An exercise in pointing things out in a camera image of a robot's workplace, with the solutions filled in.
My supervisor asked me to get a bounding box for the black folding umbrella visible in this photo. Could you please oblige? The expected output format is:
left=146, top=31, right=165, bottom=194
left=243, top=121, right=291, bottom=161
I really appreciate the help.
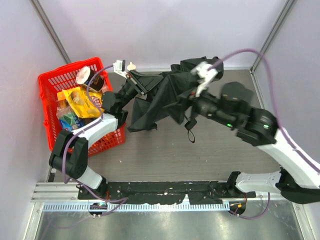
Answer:
left=127, top=56, right=220, bottom=133

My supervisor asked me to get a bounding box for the red plastic basket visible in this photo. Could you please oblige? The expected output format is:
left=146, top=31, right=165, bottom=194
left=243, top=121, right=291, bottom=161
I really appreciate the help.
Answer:
left=38, top=57, right=126, bottom=157

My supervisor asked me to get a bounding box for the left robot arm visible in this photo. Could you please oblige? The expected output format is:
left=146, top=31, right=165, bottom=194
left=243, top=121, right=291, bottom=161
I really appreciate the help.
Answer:
left=49, top=70, right=163, bottom=198

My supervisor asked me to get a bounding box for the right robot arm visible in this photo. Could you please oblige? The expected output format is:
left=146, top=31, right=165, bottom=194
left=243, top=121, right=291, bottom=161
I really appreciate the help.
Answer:
left=185, top=82, right=320, bottom=205

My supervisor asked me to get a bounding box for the beige squeeze bottle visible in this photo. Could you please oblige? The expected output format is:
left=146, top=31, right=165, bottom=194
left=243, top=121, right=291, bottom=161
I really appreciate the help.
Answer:
left=127, top=62, right=137, bottom=72

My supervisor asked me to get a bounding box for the black ice cream tub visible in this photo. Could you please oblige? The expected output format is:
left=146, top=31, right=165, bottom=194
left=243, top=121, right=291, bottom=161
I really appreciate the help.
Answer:
left=75, top=66, right=104, bottom=93

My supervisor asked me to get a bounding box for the yellow Lay's chips bag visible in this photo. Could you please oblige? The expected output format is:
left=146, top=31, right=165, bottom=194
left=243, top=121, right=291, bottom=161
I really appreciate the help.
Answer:
left=62, top=86, right=102, bottom=119

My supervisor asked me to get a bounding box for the orange snack packet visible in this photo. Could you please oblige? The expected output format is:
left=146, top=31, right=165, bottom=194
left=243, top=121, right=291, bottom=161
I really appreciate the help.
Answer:
left=56, top=91, right=66, bottom=101

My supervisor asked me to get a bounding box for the blue green snack packet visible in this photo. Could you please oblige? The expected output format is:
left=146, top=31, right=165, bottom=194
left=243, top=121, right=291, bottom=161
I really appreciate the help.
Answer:
left=57, top=110, right=85, bottom=132

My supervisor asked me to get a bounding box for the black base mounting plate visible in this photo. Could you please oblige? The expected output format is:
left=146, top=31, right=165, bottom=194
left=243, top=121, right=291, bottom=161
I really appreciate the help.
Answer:
left=94, top=181, right=256, bottom=205

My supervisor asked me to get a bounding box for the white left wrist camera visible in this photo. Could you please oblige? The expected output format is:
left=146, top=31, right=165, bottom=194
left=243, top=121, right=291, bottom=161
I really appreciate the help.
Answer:
left=113, top=60, right=129, bottom=79

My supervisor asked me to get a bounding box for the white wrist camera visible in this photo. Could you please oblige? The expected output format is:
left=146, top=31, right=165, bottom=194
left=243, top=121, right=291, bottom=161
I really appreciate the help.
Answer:
left=113, top=60, right=129, bottom=79
left=190, top=61, right=218, bottom=98

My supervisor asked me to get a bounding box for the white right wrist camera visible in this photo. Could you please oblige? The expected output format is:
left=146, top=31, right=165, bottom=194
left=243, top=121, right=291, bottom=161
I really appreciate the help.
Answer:
left=190, top=61, right=218, bottom=98

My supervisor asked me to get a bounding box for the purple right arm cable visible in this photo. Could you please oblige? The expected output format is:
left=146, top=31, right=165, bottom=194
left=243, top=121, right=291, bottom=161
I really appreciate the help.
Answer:
left=211, top=48, right=320, bottom=176

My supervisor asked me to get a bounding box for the white slotted cable duct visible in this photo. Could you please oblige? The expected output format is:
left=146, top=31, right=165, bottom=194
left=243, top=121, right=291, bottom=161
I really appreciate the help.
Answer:
left=42, top=200, right=230, bottom=212

